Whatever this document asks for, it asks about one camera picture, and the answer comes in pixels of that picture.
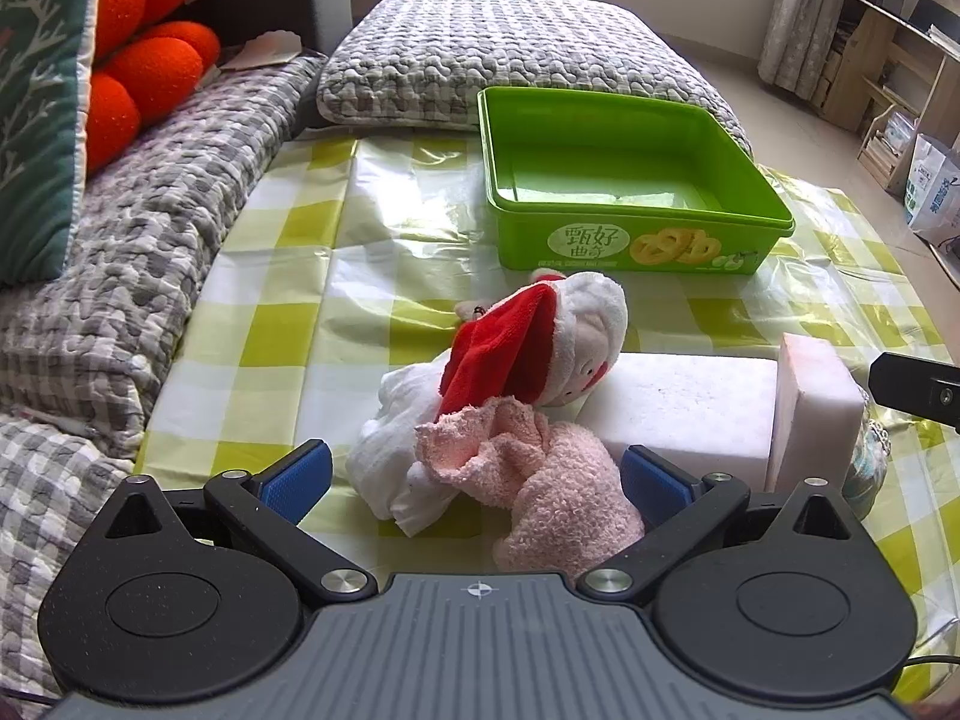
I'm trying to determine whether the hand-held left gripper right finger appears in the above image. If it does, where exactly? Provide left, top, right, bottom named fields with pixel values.
left=576, top=444, right=875, bottom=605

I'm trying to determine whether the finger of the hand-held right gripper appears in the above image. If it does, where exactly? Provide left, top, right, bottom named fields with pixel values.
left=868, top=352, right=960, bottom=434

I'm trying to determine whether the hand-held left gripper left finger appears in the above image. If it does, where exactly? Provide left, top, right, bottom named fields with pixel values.
left=101, top=441, right=376, bottom=605

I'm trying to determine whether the white foam block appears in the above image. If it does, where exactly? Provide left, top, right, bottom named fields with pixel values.
left=577, top=351, right=781, bottom=477

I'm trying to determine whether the white cloth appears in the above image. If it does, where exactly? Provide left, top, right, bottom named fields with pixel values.
left=349, top=364, right=470, bottom=539

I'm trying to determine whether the pink fluffy towel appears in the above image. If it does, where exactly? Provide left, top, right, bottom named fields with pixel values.
left=415, top=396, right=646, bottom=578

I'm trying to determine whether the pink and white sponge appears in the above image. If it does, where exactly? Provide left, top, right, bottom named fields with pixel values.
left=765, top=332, right=869, bottom=492

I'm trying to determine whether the santa plush doll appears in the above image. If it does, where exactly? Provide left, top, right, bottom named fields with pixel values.
left=437, top=268, right=629, bottom=416

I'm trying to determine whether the green plastic box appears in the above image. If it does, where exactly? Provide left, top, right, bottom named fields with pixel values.
left=477, top=87, right=796, bottom=276

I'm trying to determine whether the white paper bag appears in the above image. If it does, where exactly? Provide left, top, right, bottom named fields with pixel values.
left=904, top=133, right=960, bottom=242

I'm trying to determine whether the yellow-green checkered tablecloth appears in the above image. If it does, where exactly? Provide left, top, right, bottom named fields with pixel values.
left=131, top=131, right=960, bottom=706

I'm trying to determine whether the wooden desk with shelves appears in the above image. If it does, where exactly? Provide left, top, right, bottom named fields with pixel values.
left=816, top=0, right=960, bottom=196

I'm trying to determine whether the beige curtain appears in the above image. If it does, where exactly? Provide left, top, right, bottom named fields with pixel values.
left=756, top=0, right=863, bottom=102

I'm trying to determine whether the cardboard piece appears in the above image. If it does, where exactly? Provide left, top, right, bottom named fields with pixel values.
left=223, top=30, right=302, bottom=73

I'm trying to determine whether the grey quilted cushion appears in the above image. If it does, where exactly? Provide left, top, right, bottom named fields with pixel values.
left=315, top=0, right=755, bottom=158

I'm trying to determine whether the orange plush toy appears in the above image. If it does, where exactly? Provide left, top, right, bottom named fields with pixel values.
left=84, top=0, right=222, bottom=175

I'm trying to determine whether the green patterned pillow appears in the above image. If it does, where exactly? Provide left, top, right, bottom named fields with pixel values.
left=0, top=0, right=106, bottom=287

